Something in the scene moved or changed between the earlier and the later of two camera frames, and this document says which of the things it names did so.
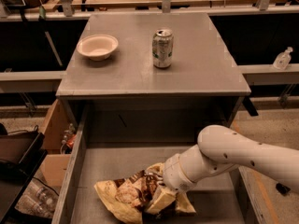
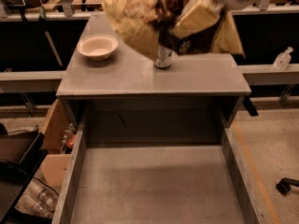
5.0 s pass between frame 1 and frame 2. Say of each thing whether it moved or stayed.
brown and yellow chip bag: moved
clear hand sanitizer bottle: stayed
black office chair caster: stayed
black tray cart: stayed
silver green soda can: stayed
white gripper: moved
